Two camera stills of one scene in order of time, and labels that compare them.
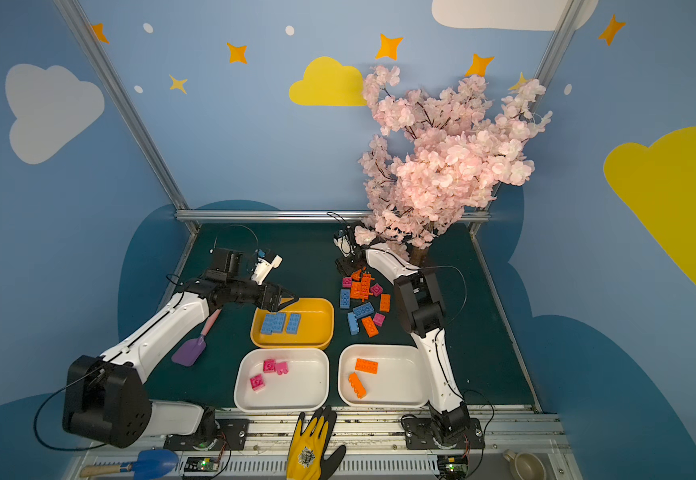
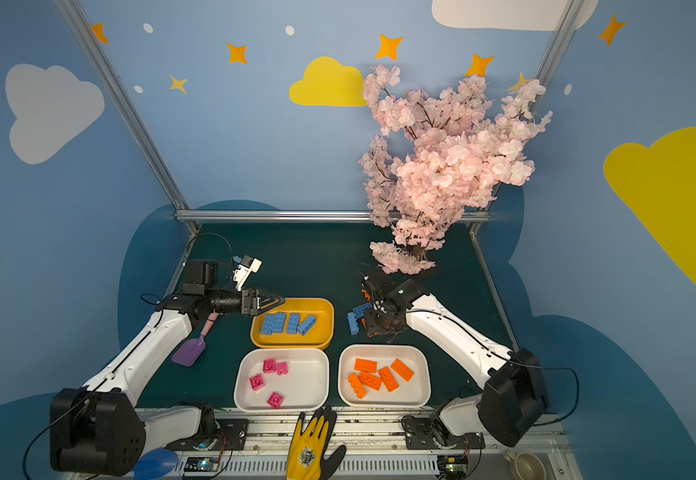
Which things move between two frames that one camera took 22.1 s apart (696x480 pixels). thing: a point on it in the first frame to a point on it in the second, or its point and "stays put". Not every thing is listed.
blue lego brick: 293,324 stays put
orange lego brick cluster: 357,386 stays put
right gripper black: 349,262 to 377,322
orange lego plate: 366,366 stays put
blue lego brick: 344,298 to 307,325
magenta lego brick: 281,367 stays put
